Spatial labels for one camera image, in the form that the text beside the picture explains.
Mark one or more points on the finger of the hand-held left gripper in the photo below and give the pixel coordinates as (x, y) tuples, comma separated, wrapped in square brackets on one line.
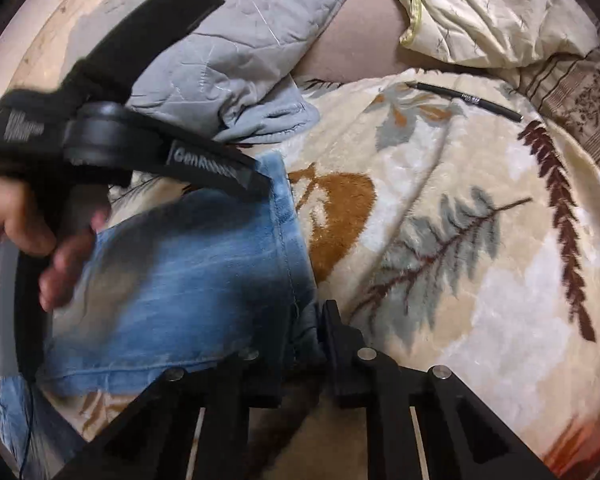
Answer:
[(215, 170), (145, 35)]

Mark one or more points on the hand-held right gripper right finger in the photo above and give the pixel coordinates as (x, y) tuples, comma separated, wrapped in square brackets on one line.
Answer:
[(347, 370)]

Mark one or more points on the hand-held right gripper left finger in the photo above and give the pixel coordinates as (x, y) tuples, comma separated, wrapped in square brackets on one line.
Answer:
[(265, 385)]

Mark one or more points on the blue denim pants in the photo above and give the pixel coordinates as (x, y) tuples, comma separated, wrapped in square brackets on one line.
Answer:
[(180, 280)]

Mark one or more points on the person's left hand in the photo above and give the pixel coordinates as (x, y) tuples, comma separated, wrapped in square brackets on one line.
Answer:
[(15, 215)]

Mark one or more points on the blue-grey fleece cloth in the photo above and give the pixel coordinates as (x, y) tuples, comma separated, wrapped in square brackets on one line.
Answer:
[(275, 115)]

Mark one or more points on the cream wooden headboard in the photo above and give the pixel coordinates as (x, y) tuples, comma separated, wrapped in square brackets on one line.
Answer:
[(40, 25)]

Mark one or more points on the grey quilted pillow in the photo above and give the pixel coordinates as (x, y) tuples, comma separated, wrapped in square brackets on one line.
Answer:
[(260, 20)]

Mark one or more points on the cream leaf print blanket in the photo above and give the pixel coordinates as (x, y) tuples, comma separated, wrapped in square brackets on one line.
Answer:
[(455, 260)]

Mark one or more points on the brown bed sheet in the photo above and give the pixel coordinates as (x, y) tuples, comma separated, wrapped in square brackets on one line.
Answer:
[(360, 35)]

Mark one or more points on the black pen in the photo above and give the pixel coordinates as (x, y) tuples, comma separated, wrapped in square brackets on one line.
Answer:
[(470, 100)]

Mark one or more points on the cream quilted duvet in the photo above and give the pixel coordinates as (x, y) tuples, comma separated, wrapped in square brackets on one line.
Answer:
[(495, 10)]

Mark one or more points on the brown striped patterned pillow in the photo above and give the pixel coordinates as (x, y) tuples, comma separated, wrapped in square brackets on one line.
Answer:
[(580, 100)]

